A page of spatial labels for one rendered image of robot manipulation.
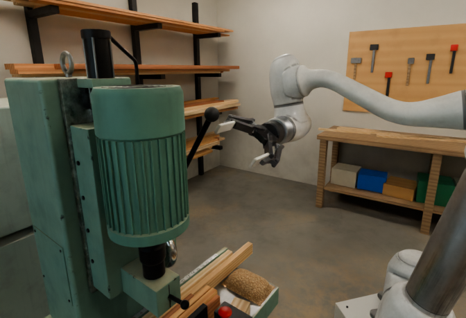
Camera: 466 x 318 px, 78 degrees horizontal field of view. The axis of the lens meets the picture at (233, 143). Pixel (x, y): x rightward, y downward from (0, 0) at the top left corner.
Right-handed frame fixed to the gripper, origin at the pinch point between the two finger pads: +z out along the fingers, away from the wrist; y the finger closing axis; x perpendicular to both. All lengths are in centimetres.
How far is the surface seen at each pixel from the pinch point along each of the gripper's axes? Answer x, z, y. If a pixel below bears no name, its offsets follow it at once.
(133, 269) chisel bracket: -29.5, 25.8, -5.4
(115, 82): 4.7, 22.8, 22.9
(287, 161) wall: -162, -301, 52
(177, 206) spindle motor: -5.2, 23.1, -6.2
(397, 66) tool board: 13, -305, 21
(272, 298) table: -32.5, -3.9, -33.5
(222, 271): -37.5, 0.0, -18.2
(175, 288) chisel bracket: -26.1, 21.8, -15.5
